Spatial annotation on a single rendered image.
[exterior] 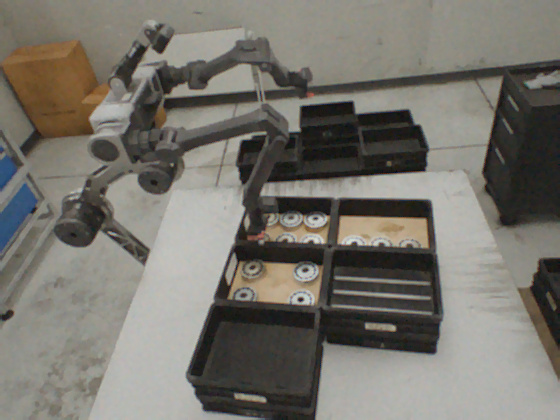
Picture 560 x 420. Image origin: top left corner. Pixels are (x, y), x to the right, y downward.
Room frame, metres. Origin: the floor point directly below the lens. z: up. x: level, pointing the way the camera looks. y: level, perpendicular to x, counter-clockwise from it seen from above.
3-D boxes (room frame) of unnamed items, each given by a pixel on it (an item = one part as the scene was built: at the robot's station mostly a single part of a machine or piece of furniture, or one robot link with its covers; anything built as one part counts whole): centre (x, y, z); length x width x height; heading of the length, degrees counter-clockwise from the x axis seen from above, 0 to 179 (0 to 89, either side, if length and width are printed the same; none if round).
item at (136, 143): (1.35, 0.43, 1.45); 0.09 x 0.08 x 0.12; 171
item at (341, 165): (2.44, -0.38, 0.31); 0.40 x 0.30 x 0.34; 81
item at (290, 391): (0.85, 0.15, 0.92); 0.40 x 0.30 x 0.02; 73
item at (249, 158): (2.50, 0.01, 0.37); 0.40 x 0.30 x 0.45; 81
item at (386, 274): (1.02, -0.32, 0.87); 0.40 x 0.30 x 0.11; 73
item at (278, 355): (0.85, 0.15, 0.87); 0.40 x 0.30 x 0.11; 73
